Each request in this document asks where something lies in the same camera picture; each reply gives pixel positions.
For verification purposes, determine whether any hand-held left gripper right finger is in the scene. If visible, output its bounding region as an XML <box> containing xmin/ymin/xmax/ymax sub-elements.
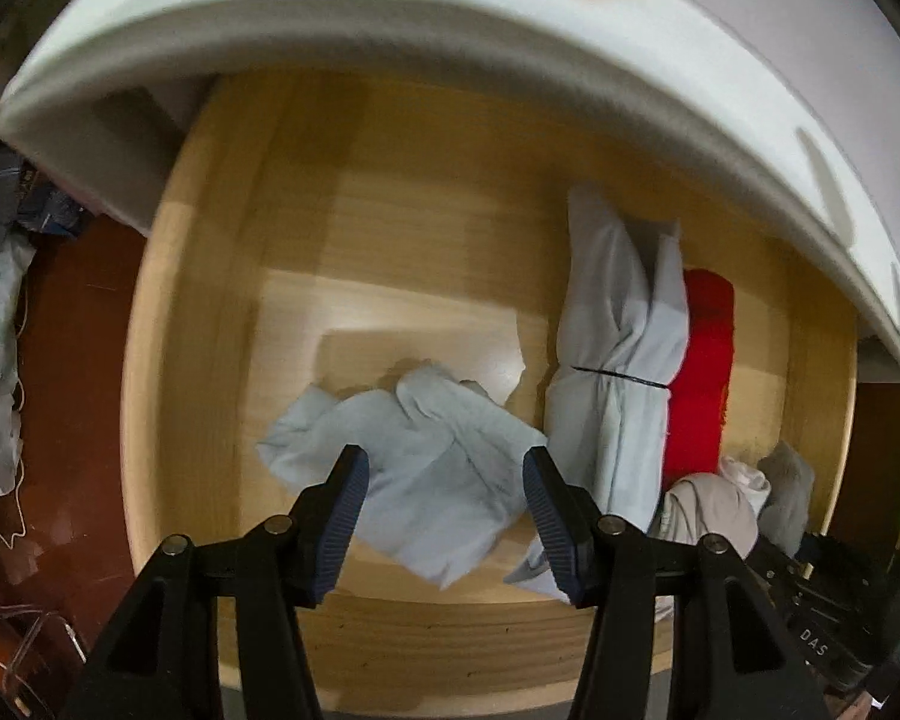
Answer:
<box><xmin>521</xmin><ymin>446</ymin><xmax>833</xmax><ymax>720</ymax></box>

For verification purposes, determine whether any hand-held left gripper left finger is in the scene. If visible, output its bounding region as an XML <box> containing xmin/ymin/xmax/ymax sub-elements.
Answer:
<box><xmin>60</xmin><ymin>444</ymin><xmax>370</xmax><ymax>720</ymax></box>

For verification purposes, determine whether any pale blue underwear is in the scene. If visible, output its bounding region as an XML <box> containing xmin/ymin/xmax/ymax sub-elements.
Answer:
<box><xmin>257</xmin><ymin>364</ymin><xmax>548</xmax><ymax>590</ymax></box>

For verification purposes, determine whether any light blue banded underwear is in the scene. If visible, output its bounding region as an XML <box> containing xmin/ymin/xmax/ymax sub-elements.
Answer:
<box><xmin>544</xmin><ymin>181</ymin><xmax>691</xmax><ymax>533</ymax></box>

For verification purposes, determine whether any wooden drawer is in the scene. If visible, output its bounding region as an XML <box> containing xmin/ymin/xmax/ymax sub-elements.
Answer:
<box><xmin>120</xmin><ymin>67</ymin><xmax>860</xmax><ymax>710</ymax></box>

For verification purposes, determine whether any plain grey underwear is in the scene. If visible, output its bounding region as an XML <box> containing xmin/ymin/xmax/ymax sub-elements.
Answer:
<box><xmin>756</xmin><ymin>441</ymin><xmax>817</xmax><ymax>556</ymax></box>

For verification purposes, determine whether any beige smooth underwear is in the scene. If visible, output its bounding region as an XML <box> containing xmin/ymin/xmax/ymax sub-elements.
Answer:
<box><xmin>649</xmin><ymin>471</ymin><xmax>760</xmax><ymax>623</ymax></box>

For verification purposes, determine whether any red underwear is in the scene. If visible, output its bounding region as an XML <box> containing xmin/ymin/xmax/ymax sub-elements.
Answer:
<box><xmin>664</xmin><ymin>268</ymin><xmax>736</xmax><ymax>492</ymax></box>

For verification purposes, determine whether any small white garment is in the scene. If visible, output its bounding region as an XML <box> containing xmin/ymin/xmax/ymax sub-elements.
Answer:
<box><xmin>718</xmin><ymin>454</ymin><xmax>772</xmax><ymax>515</ymax></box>

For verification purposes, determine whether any dark blue packet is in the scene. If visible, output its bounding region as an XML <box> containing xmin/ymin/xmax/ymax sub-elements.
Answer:
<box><xmin>19</xmin><ymin>172</ymin><xmax>91</xmax><ymax>237</ymax></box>

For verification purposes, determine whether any white printed bed mattress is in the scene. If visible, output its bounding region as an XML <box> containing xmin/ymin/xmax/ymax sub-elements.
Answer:
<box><xmin>0</xmin><ymin>0</ymin><xmax>900</xmax><ymax>383</ymax></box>

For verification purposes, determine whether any clear plastic frame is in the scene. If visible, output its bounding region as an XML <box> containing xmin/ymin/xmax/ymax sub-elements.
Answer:
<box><xmin>0</xmin><ymin>604</ymin><xmax>89</xmax><ymax>698</ymax></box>

